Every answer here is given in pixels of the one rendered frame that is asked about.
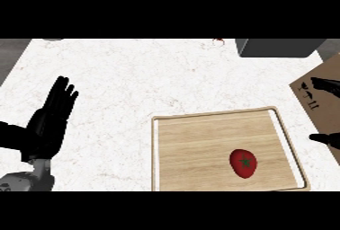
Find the small grey item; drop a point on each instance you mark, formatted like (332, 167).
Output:
(53, 39)

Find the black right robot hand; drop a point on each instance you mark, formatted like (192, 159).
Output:
(326, 85)

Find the small red item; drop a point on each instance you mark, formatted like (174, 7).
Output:
(217, 41)

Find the wooden tray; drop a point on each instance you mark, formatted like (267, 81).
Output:
(220, 149)

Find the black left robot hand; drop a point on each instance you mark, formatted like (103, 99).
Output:
(45, 125)

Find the brown cardboard box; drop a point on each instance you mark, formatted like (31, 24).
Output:
(322, 101)

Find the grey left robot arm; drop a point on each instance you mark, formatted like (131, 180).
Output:
(26, 179)

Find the red tomato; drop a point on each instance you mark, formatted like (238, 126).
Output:
(242, 163)

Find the dark grey appliance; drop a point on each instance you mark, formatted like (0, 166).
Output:
(277, 47)

